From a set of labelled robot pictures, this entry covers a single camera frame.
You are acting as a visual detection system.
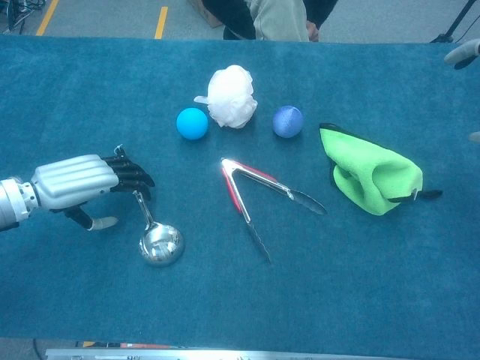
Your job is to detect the steel tongs with red grips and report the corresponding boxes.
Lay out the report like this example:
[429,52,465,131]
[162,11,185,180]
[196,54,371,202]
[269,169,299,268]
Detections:
[220,157,329,265]

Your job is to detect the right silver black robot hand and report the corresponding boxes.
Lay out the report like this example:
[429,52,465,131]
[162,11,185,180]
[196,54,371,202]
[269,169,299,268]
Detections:
[444,38,480,143]

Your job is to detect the black cable bundle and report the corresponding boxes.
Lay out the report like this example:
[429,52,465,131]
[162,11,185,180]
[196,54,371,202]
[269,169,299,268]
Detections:
[0,0,47,33]

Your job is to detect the teal carpet table cover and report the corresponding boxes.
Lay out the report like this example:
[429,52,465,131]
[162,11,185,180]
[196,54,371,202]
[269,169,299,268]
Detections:
[0,34,480,360]

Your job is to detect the aluminium rail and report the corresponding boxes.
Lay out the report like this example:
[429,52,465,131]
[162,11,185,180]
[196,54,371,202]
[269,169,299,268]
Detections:
[44,347,413,360]

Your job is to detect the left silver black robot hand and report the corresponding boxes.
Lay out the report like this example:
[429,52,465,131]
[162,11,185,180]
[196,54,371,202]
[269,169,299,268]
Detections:
[29,147,156,231]

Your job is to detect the green microfiber cloth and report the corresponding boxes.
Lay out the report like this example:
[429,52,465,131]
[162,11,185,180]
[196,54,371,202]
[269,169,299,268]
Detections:
[318,122,443,217]

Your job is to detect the cardboard box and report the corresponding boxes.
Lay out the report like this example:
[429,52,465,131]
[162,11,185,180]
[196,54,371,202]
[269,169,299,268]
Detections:
[187,0,224,29]

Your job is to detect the white mesh bath loofah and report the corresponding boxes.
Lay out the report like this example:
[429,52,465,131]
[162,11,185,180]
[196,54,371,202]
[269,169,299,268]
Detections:
[193,64,259,130]

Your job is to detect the steel ladle with black handle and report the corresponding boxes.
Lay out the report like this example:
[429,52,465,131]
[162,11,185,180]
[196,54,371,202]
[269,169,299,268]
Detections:
[114,143,186,268]

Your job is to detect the cyan ball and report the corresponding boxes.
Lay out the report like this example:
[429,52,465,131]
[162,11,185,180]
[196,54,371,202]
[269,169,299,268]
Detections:
[175,107,209,141]

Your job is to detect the black tripod stand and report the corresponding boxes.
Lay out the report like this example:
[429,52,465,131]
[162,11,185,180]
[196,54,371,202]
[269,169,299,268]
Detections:
[430,0,480,44]

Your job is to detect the purple blue ball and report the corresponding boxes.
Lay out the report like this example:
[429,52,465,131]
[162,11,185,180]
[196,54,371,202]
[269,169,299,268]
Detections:
[272,105,304,139]

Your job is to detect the seated person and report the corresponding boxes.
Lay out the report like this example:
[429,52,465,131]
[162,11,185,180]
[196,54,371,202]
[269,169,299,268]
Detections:
[202,0,341,43]

